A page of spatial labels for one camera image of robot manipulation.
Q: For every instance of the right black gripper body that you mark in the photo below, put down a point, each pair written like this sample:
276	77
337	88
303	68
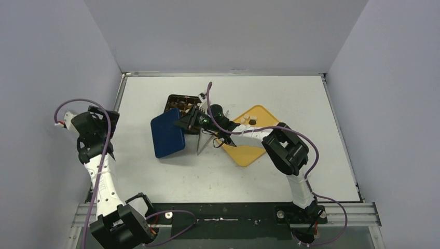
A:
192	119

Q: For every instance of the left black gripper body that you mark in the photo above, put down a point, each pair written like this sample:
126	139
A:
103	124

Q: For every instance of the blue chocolate box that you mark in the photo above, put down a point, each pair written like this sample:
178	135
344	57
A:
184	103

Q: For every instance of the blue box lid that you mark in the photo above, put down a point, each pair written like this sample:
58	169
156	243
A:
167	137

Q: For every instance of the metal tongs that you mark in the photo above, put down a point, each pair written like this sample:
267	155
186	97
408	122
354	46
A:
205	139

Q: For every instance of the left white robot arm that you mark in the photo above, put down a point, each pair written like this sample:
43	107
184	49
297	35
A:
118	224

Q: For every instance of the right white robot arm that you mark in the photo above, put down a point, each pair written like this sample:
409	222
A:
287	149

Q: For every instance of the yellow plastic tray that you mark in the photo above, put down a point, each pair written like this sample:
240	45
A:
246	150

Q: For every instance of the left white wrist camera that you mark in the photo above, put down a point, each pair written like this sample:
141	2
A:
67	121

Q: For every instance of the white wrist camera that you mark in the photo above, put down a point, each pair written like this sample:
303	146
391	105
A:
203	105
67	121

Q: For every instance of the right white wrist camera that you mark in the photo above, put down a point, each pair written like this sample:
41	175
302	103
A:
203	105

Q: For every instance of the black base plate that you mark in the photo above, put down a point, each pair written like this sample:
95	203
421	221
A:
248	220

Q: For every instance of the aluminium rail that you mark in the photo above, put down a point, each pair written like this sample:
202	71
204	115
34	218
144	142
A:
358	214

